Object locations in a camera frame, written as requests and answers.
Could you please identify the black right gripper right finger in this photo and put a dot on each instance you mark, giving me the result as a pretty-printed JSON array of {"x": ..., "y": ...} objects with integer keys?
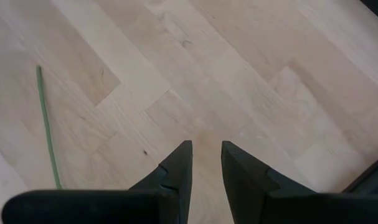
[{"x": 244, "y": 180}]

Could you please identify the peach artificial tulip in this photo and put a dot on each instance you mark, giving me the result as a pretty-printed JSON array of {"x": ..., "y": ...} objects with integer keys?
[{"x": 47, "y": 124}]

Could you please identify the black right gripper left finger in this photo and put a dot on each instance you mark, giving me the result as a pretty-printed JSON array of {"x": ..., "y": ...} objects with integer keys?
[{"x": 173, "y": 174}]

